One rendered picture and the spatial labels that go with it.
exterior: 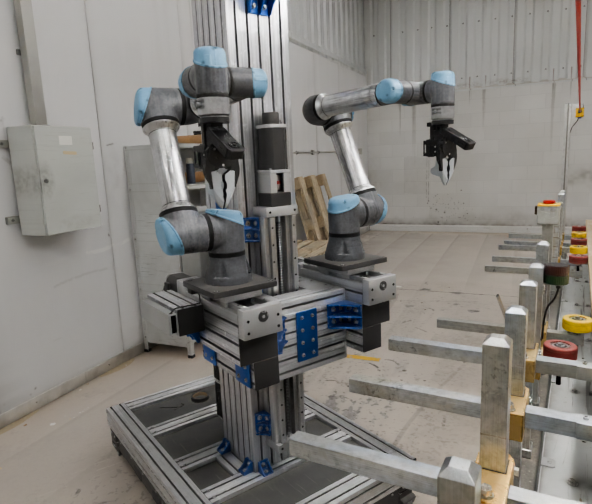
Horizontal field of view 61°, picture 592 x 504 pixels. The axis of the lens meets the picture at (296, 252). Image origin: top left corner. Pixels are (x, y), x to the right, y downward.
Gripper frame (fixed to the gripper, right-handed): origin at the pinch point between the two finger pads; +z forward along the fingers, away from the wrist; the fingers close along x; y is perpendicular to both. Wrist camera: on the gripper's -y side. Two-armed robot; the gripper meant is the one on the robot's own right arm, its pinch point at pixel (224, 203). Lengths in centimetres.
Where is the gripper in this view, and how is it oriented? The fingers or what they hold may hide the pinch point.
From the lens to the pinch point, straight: 121.3
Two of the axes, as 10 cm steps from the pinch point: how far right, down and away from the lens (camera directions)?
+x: -8.1, 1.4, -5.7
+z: 0.4, 9.8, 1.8
